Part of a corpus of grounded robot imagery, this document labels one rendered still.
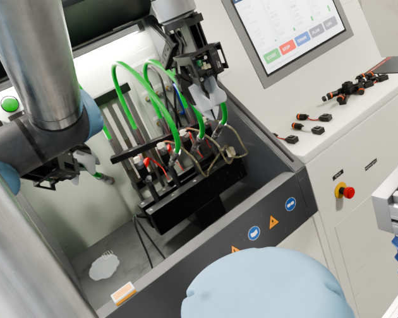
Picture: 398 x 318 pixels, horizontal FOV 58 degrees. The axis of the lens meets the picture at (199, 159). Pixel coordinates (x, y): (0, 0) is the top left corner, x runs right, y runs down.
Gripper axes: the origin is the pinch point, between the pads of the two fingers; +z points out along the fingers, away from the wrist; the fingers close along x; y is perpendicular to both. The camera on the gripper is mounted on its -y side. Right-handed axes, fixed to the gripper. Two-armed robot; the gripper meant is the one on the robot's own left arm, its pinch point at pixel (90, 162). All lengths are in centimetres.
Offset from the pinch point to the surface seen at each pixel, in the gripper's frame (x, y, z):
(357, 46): 76, -29, 74
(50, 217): -40.4, -8.4, 26.0
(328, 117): 52, 0, 48
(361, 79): 68, -11, 62
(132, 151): -6.0, -16.3, 31.4
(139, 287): -3.7, 28.2, 10.4
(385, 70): 77, -13, 71
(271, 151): 33.2, 5.7, 36.0
